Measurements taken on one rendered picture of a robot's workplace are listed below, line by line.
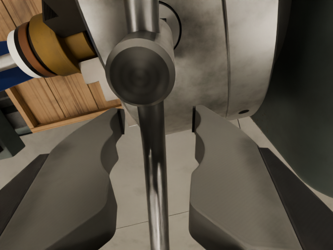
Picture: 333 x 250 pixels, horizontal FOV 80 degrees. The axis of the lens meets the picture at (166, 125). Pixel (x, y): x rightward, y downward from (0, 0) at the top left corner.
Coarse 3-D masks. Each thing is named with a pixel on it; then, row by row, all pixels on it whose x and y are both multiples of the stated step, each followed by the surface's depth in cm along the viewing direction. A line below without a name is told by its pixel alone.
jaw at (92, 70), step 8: (80, 64) 27; (88, 64) 27; (96, 64) 27; (88, 72) 28; (96, 72) 28; (104, 72) 28; (88, 80) 28; (96, 80) 28; (104, 80) 28; (104, 88) 28; (112, 96) 28; (128, 120) 29
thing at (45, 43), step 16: (16, 32) 26; (32, 32) 25; (48, 32) 24; (80, 32) 25; (16, 48) 26; (32, 48) 26; (48, 48) 25; (64, 48) 25; (80, 48) 26; (32, 64) 26; (48, 64) 26; (64, 64) 26
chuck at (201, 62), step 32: (96, 0) 12; (160, 0) 12; (192, 0) 12; (96, 32) 13; (192, 32) 13; (224, 32) 13; (192, 64) 15; (224, 64) 15; (192, 96) 17; (224, 96) 17
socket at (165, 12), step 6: (162, 6) 13; (168, 6) 13; (162, 12) 13; (168, 12) 13; (174, 12) 13; (168, 18) 13; (174, 18) 13; (168, 24) 13; (174, 24) 13; (174, 30) 13; (180, 30) 13; (174, 36) 14; (174, 42) 14
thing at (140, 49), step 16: (144, 32) 6; (160, 32) 8; (128, 48) 6; (144, 48) 6; (160, 48) 6; (112, 64) 6; (128, 64) 6; (144, 64) 6; (160, 64) 6; (112, 80) 6; (128, 80) 6; (144, 80) 6; (160, 80) 6; (128, 96) 6; (144, 96) 6; (160, 96) 6
